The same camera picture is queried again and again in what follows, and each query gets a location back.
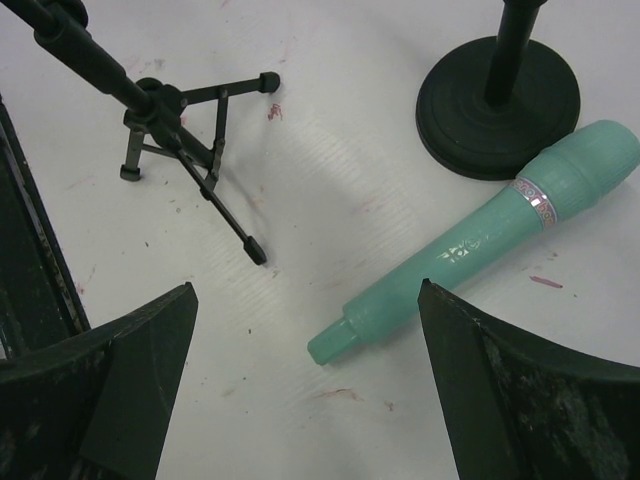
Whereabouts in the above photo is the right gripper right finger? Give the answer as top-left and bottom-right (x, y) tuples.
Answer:
(418, 280), (639, 479)

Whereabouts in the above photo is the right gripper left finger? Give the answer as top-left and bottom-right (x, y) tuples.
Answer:
(1, 282), (198, 479)

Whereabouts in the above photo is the teal toy microphone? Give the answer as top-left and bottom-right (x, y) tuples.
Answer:
(307, 120), (639, 366)

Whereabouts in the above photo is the black tripod shock-mount stand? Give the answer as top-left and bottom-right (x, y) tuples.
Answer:
(3, 1), (281, 265)

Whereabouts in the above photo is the black round-base clip stand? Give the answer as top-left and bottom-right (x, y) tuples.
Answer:
(415, 1), (581, 181)

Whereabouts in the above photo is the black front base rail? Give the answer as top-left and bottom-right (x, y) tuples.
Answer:
(1, 105), (90, 360)

